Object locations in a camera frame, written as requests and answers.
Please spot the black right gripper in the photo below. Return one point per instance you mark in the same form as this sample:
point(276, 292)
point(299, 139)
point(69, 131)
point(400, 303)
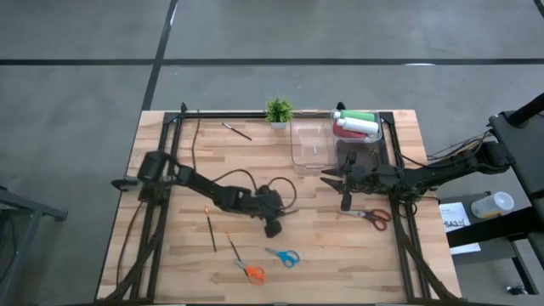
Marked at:
point(365, 178)

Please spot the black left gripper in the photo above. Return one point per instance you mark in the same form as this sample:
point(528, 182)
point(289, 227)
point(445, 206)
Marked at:
point(272, 212)

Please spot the red paint bottle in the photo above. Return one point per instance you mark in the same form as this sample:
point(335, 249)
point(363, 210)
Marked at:
point(346, 132)

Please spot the white paint bottle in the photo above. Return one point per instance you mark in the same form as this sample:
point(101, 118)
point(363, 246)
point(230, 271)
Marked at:
point(361, 126)

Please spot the green paint bottle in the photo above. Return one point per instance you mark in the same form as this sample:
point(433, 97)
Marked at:
point(359, 115)

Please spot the black paintbrush silver ferrule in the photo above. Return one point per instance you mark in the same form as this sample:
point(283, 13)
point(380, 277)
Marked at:
point(236, 131)

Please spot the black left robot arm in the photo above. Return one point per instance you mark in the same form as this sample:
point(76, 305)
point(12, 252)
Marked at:
point(200, 183)

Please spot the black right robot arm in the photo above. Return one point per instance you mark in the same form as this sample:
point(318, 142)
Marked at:
point(446, 172)

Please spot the clear plastic bin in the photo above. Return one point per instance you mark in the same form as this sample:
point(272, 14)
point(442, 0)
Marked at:
point(312, 170)

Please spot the smoky grey plastic bin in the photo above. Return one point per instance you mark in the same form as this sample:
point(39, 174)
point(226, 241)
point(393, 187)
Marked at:
point(370, 155)

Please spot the frosted white plastic bin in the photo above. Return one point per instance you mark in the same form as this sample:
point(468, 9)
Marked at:
point(378, 138)

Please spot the green plant in white pot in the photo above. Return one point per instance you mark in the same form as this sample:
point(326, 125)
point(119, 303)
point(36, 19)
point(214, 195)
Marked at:
point(279, 111)

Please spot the white paper sheet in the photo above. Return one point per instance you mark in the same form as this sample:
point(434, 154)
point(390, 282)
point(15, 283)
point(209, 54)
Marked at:
point(455, 212)

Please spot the translucent plastic cup with lid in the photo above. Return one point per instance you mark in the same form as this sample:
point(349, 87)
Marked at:
point(493, 205)

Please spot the black equipment cart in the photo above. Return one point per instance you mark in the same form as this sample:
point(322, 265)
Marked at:
point(523, 149)

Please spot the small black floor object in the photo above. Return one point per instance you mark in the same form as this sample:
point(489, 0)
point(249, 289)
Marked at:
point(516, 290)

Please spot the grey metal side table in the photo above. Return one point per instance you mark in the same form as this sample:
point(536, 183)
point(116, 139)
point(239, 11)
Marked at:
point(25, 204)

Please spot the black aluminium table frame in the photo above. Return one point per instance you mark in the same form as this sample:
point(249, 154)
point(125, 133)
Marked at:
point(221, 115)

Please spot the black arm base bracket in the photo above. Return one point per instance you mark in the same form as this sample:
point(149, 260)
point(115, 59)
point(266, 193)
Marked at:
point(125, 183)

